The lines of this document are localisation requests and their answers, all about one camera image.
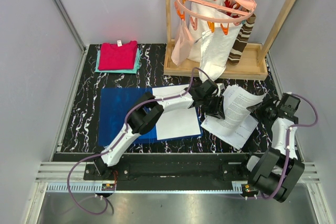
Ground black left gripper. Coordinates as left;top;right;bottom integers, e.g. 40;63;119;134
201;95;225;120

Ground printed text document sheets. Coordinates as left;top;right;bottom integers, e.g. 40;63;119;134
223;85;266;125

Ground white sheet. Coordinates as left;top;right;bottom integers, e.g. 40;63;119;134
152;84;202;141

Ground blue file folder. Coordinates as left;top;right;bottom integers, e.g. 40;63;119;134
98;85;203;146

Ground white paper stack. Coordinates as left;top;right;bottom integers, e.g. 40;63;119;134
201;115;258;149

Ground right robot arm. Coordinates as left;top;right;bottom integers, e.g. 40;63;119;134
238;93;305;202

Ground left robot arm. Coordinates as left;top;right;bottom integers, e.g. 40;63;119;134
93;79;225;180

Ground wooden rack tray base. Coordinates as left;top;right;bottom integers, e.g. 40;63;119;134
164;0;296;81

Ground pale pink hanging cloth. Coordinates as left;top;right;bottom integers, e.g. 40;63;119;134
171;21;195;66

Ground large white hanging towel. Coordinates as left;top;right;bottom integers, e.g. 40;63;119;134
188;0;243;67

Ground brown striped sock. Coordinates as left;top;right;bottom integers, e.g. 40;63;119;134
227;14;256;66

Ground teal shirt folded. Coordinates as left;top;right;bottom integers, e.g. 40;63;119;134
94;48;141;74

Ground pink round clip hanger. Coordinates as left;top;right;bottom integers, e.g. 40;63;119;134
174;0;257;35

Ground pink shirt folded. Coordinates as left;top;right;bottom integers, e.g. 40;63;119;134
98;40;138;70

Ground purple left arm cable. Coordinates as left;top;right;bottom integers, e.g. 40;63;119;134
67;67;211;215

